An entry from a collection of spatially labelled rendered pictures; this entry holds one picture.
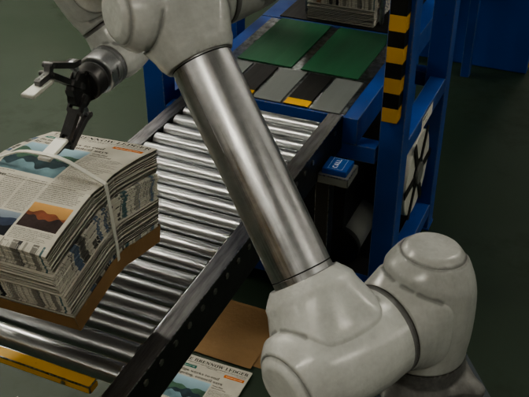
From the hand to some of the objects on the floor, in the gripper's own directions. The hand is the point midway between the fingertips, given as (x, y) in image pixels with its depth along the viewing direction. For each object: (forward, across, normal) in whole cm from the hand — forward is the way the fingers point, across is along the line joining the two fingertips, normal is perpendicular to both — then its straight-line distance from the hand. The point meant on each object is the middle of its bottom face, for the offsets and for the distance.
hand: (38, 124), depth 166 cm
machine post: (-110, +139, -37) cm, 180 cm away
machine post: (-169, +143, -37) cm, 225 cm away
